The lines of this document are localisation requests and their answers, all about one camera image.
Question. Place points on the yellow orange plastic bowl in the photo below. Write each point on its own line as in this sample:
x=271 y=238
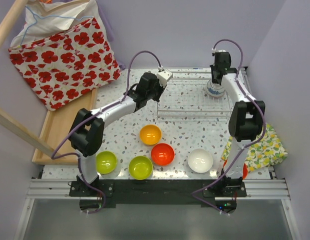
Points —
x=150 y=134

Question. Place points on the red orange plastic bowl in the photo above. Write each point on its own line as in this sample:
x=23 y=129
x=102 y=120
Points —
x=162 y=154

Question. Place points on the left lime green bowl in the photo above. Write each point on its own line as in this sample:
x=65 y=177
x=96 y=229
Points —
x=106 y=162

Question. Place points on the wooden pole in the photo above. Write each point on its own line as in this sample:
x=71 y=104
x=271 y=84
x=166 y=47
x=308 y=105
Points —
x=10 y=19

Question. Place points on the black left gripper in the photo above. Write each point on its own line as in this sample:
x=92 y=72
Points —
x=158 y=90

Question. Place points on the white plastic bowl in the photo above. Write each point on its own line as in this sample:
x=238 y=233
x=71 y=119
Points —
x=200 y=161

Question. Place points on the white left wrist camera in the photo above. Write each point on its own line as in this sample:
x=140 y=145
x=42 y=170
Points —
x=164 y=77

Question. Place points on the wooden beam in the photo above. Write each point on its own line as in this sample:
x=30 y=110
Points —
x=21 y=131

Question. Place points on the lemon print cloth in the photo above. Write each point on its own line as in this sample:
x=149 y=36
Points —
x=267 y=152

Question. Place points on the white cloth bag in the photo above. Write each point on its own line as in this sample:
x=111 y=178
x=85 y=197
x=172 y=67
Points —
x=54 y=17

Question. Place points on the red poppy print bag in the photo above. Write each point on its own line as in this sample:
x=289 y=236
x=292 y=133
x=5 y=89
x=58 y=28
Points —
x=62 y=67

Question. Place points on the right lime green bowl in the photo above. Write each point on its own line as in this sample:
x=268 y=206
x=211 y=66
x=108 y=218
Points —
x=140 y=168

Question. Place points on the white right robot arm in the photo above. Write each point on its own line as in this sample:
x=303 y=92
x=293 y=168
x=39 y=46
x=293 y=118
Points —
x=245 y=124

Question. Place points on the white wire dish rack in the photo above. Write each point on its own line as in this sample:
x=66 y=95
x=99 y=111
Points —
x=185 y=98

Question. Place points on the aluminium rail frame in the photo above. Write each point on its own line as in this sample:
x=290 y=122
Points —
x=265 y=213

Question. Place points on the wooden tray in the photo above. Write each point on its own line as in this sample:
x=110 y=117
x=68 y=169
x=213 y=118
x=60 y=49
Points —
x=57 y=125

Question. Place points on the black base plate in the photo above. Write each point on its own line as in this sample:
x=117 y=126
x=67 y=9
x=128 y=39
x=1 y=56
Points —
x=108 y=193

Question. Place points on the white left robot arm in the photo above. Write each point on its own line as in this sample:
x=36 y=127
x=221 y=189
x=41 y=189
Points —
x=86 y=134

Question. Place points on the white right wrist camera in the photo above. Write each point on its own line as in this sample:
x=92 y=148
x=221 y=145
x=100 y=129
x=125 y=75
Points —
x=215 y=51

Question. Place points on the blue white ceramic bowl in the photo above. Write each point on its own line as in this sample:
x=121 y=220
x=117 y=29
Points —
x=214 y=89

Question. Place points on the lime green bowl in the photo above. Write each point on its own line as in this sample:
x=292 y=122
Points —
x=106 y=162
x=140 y=168

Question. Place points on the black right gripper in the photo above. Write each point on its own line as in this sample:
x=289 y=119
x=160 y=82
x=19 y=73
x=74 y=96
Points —
x=213 y=67

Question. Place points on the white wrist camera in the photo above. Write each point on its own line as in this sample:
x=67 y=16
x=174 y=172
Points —
x=215 y=51
x=164 y=77

